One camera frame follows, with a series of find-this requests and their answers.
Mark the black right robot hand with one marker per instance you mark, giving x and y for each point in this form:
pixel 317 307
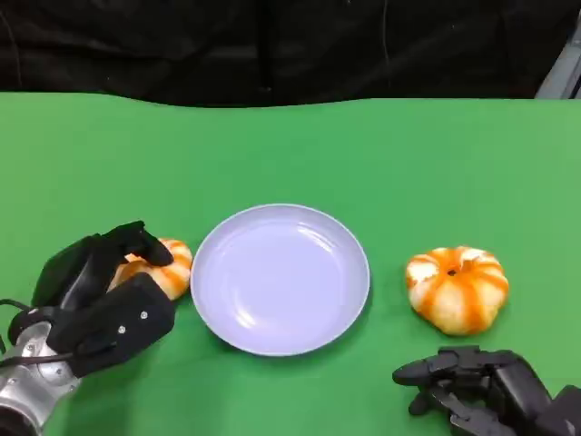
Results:
pixel 504 386

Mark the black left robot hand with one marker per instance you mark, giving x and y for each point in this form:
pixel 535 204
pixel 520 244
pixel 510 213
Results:
pixel 72 272

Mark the orange and white bread roll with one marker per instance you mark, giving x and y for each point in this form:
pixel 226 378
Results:
pixel 458 295
pixel 177 274

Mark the lilac plate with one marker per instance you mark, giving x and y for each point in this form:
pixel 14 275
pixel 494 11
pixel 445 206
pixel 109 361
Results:
pixel 281 281

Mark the green table cloth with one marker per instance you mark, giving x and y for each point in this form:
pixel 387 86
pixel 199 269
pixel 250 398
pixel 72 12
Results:
pixel 290 159

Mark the black backdrop curtain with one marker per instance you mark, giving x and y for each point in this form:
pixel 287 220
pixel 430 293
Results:
pixel 181 45

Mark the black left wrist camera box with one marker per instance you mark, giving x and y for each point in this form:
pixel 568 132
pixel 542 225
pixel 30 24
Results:
pixel 127 318

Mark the grey metal frame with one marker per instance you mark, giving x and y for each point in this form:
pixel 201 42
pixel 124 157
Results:
pixel 563 72

